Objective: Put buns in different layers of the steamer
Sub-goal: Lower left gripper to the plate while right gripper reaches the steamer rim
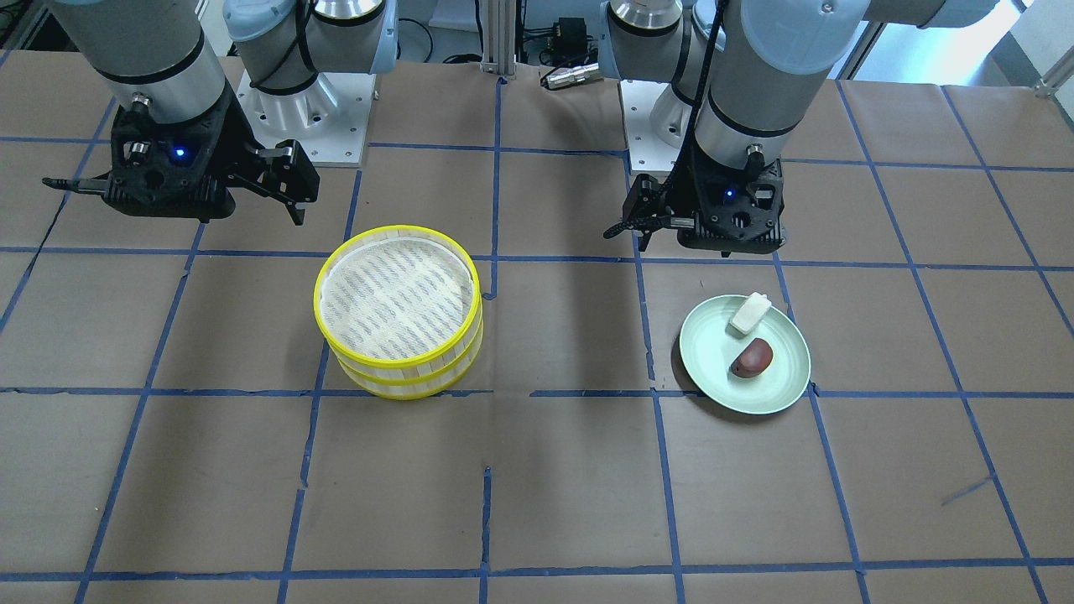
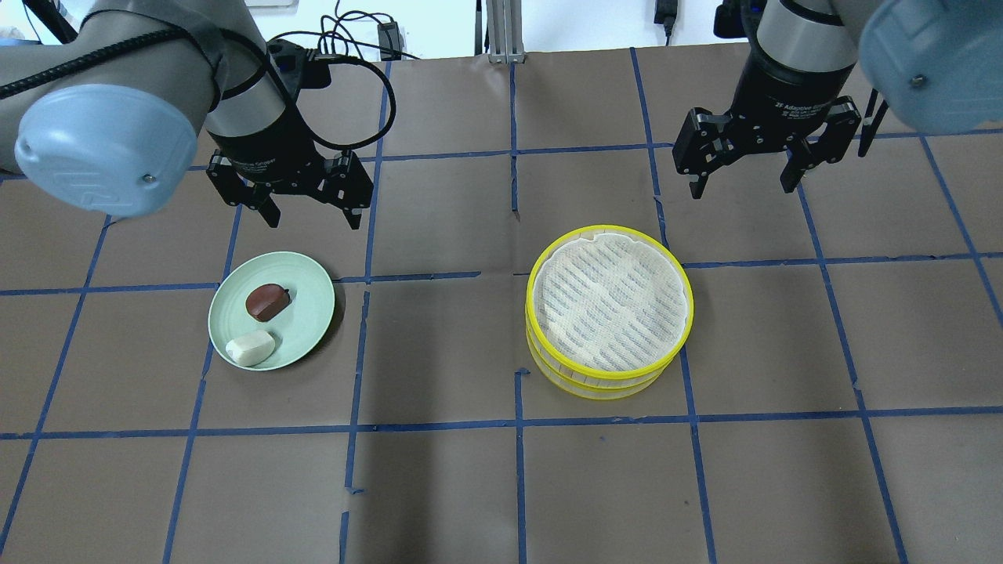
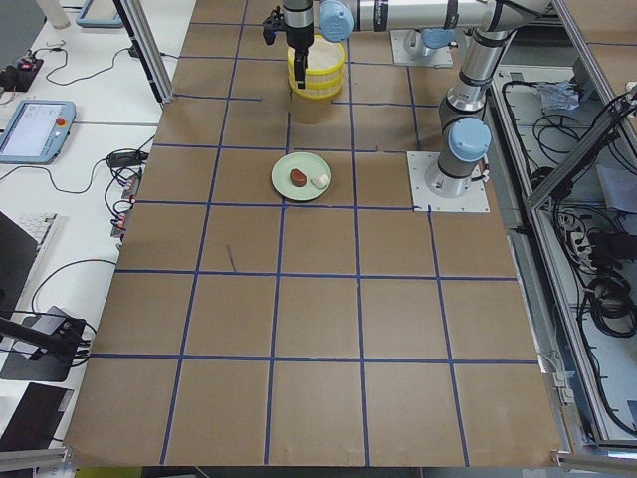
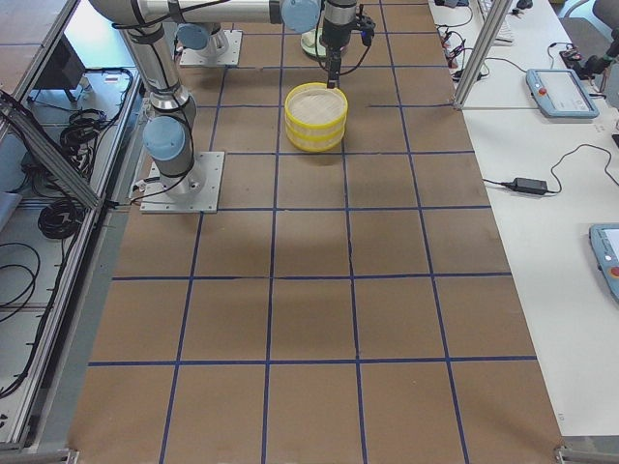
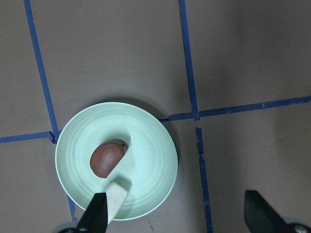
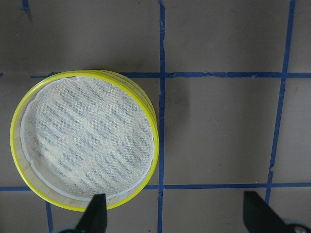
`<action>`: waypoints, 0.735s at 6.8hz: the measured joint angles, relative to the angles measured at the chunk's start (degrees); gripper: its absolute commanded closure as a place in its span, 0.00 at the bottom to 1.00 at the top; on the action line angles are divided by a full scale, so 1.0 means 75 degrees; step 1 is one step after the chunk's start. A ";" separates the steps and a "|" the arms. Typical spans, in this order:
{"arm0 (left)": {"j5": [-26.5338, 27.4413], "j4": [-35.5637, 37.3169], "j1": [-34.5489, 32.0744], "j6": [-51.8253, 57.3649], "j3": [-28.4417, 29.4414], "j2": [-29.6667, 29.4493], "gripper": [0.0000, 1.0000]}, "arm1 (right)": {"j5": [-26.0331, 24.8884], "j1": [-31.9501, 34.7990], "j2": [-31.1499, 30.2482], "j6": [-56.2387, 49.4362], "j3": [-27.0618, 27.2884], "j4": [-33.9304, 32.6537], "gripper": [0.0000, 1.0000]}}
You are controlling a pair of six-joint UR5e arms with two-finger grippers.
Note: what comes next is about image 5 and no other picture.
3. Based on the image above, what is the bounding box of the light green round plate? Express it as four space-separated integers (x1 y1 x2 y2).
55 102 178 221

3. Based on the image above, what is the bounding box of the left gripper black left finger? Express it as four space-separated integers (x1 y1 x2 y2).
76 193 108 233

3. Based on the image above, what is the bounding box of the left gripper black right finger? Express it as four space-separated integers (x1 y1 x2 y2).
244 190 295 233

